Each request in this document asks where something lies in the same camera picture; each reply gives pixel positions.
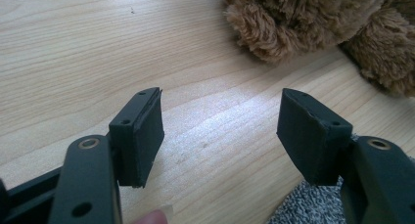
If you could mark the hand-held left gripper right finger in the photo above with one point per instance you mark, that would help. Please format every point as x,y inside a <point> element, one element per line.
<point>306,139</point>

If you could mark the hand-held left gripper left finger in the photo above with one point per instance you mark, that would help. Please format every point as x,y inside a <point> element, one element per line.
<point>143,142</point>

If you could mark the brown plush teddy bear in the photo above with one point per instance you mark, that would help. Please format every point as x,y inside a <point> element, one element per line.
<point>293,22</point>

